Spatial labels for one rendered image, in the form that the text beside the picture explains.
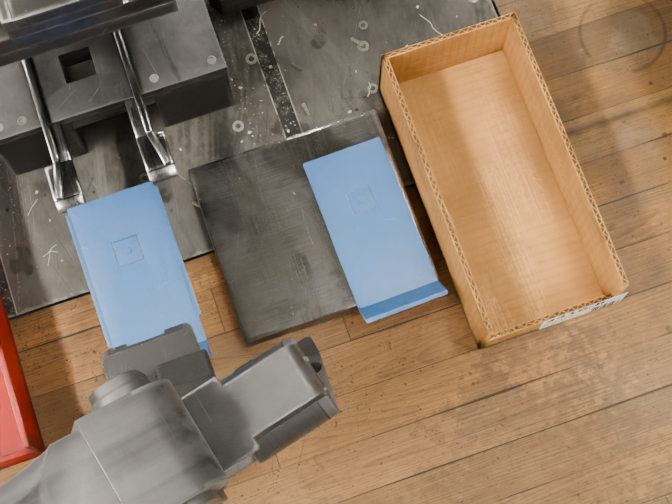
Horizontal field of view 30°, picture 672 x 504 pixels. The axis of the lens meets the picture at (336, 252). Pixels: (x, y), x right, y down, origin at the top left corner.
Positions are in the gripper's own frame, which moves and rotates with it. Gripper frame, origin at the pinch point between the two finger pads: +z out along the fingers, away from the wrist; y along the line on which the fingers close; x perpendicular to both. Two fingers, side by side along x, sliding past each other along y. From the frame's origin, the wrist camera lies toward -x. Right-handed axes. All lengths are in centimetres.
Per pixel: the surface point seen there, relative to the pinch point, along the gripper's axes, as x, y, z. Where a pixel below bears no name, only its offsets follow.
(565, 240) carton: -35.0, -4.5, 8.1
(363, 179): -20.6, 5.3, 12.2
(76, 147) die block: 1.4, 14.7, 18.8
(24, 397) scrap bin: 11.7, -1.6, 8.5
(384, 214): -21.1, 2.4, 10.3
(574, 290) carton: -34.0, -8.2, 5.8
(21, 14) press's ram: 0.4, 27.6, -3.9
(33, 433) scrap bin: 11.8, -4.0, 6.4
